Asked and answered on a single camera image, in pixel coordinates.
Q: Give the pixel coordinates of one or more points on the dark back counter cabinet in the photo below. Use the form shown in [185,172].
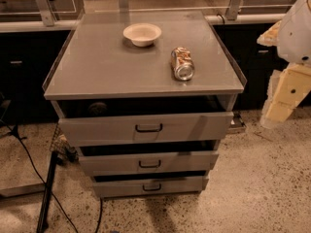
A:
[27,57]

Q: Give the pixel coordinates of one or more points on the grey drawer cabinet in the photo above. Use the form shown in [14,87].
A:
[100,63]

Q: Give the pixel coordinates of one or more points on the grey drawer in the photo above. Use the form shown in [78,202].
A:
[150,184]
[144,120]
[148,158]

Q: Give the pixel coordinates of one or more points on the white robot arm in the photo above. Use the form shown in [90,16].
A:
[294,40]

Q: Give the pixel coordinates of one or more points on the glass railing partition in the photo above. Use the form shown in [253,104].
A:
[51,0]

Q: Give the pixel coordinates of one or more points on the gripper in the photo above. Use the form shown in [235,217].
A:
[295,33]

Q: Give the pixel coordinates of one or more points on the crushed silver soda can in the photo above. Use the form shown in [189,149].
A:
[182,65]

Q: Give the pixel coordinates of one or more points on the white paper bowl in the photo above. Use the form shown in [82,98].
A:
[142,34]

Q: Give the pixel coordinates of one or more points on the black tripod leg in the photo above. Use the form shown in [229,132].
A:
[42,221]

